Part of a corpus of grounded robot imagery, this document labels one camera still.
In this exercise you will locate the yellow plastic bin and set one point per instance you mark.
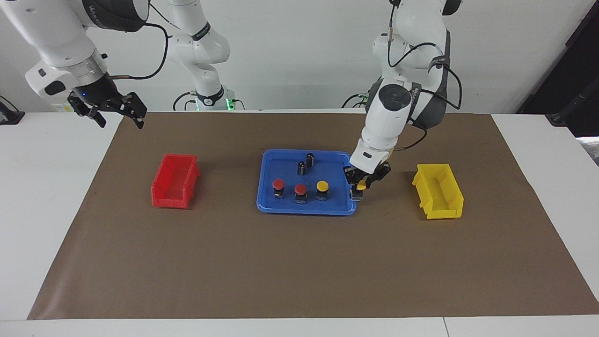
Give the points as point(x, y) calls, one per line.
point(442, 213)

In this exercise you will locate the black backdrop panel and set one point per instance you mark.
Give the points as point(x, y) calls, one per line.
point(580, 56)

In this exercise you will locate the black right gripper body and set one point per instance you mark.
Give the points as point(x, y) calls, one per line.
point(96, 96)

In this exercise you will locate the blue plastic tray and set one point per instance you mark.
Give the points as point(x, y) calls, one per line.
point(290, 206)

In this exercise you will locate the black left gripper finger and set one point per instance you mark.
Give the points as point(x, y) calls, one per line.
point(352, 179)
point(376, 180)

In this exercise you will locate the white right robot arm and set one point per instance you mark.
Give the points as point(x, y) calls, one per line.
point(56, 42)

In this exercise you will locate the black tripod leg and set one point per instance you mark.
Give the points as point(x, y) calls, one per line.
point(568, 111)

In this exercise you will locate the black clamp mount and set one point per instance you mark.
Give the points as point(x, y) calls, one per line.
point(9, 116)

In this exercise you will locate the red push button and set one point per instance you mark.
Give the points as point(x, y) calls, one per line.
point(300, 189)
point(278, 183)

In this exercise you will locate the grey plastic sheet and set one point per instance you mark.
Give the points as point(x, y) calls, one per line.
point(590, 150)

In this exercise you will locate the red plastic bin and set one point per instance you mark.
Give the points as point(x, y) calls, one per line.
point(171, 199)

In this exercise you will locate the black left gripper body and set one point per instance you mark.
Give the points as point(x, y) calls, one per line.
point(369, 177)

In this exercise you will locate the yellow push button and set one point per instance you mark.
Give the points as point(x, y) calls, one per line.
point(360, 187)
point(322, 186)

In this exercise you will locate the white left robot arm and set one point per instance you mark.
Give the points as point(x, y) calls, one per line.
point(388, 117)

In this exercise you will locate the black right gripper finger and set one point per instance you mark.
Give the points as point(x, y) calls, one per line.
point(97, 117)
point(135, 108)

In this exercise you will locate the brown table mat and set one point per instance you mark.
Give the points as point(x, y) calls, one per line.
point(299, 262)

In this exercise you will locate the black cylinder capacitor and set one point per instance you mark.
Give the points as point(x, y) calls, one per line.
point(301, 168)
point(310, 160)

